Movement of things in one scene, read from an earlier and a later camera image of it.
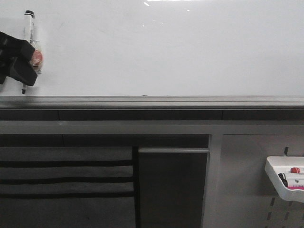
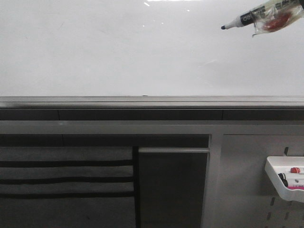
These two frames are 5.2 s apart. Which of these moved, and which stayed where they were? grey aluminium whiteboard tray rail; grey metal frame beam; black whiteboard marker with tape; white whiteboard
Moved: black whiteboard marker with tape
Stayed: white whiteboard; grey aluminium whiteboard tray rail; grey metal frame beam
